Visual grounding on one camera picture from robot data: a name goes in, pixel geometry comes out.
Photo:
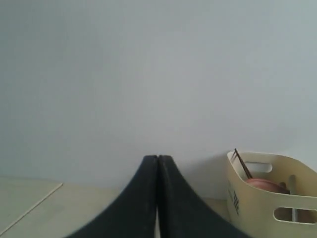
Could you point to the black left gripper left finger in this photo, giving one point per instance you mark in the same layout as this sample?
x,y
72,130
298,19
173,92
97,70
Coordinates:
x,y
133,213

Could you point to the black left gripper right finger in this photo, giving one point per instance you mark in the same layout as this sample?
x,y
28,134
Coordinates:
x,y
181,212

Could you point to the steel table knife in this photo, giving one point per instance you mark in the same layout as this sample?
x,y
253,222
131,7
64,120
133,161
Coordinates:
x,y
292,189

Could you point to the cream plastic bin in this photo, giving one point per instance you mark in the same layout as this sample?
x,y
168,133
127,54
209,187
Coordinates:
x,y
264,214

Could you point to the dark wooden chopstick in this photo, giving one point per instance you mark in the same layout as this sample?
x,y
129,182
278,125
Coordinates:
x,y
246,170
236,164

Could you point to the brown wooden plate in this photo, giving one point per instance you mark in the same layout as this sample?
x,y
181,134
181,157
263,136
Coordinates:
x,y
266,185

